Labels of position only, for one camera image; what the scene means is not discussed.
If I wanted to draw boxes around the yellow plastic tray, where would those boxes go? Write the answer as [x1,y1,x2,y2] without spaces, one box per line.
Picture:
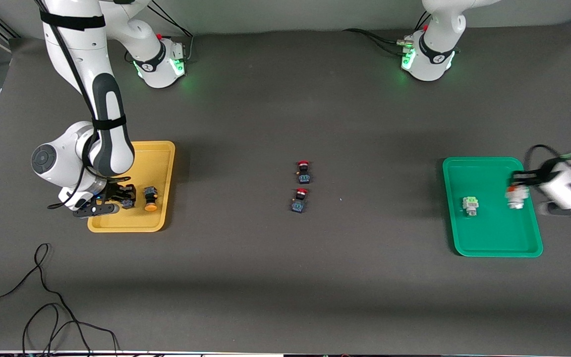
[87,141,176,233]

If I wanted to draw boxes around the black left arm base cables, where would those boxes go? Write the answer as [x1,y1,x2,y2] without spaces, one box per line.
[343,10,432,56]

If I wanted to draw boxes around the green plastic tray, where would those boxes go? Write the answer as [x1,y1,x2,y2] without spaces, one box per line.
[442,157,544,258]

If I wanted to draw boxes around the white push button orange mark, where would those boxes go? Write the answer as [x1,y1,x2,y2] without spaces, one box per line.
[506,185,529,210]

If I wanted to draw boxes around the black right arm base cables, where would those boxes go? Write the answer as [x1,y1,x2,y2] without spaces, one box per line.
[124,2,195,64]

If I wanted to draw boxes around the black arm base cables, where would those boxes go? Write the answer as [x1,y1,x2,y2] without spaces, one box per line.
[124,2,195,64]
[343,10,432,56]

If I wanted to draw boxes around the dark grey table mat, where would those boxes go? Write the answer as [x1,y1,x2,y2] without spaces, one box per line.
[0,20,571,356]

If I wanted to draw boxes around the loose thin black cable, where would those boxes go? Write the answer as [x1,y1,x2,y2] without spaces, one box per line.
[0,243,120,356]

